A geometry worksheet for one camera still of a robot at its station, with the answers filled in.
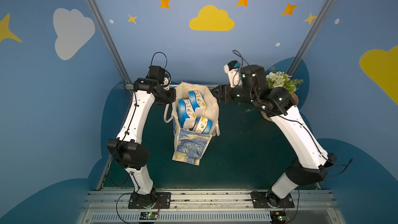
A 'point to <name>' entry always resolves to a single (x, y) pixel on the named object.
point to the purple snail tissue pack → (203, 125)
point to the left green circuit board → (148, 215)
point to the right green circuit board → (278, 217)
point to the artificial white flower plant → (280, 79)
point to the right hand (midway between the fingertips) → (221, 87)
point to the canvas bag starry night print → (188, 145)
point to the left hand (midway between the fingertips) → (177, 97)
